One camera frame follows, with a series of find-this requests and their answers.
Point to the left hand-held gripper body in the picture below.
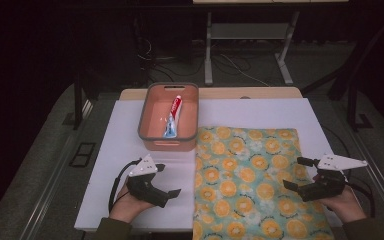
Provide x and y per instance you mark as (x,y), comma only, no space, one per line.
(145,188)

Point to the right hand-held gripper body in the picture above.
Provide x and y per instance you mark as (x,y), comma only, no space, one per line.
(326,186)

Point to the fruit print cloth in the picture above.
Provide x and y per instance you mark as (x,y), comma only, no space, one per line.
(246,186)

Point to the person's left hand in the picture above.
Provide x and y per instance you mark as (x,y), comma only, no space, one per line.
(126,206)

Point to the person's right hand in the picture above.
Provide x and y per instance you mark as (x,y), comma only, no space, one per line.
(345,205)

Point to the white board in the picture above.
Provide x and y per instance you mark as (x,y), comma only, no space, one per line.
(120,150)

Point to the orange basket with grey rim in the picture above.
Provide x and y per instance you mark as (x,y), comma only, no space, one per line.
(156,116)

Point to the toothpaste tube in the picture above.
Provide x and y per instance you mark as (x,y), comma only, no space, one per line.
(172,116)

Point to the black stand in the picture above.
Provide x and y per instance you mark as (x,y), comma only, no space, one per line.
(77,100)
(353,100)

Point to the wooden table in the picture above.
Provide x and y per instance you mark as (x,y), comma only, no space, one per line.
(246,92)

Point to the grey metal stand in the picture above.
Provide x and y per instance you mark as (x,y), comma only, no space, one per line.
(246,31)

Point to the aluminium rail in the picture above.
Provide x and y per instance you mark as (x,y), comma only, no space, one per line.
(380,180)
(53,186)

